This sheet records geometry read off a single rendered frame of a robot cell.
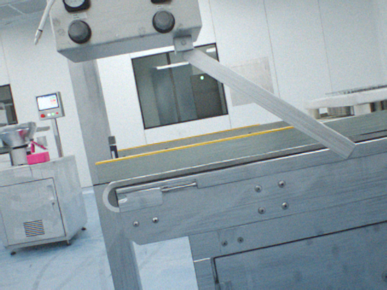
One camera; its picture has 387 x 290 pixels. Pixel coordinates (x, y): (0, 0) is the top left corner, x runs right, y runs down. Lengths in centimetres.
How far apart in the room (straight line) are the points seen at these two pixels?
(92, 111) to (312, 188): 52
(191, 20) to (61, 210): 289
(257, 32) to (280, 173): 552
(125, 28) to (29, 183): 290
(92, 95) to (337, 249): 61
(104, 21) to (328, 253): 56
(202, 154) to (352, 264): 36
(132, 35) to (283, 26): 568
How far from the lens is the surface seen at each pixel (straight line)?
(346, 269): 76
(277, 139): 61
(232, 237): 66
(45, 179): 333
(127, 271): 94
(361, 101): 69
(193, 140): 85
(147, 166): 58
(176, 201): 59
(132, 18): 57
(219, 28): 603
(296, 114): 53
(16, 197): 347
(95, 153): 88
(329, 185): 65
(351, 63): 643
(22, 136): 361
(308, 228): 70
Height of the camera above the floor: 91
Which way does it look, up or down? 5 degrees down
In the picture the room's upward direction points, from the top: 10 degrees counter-clockwise
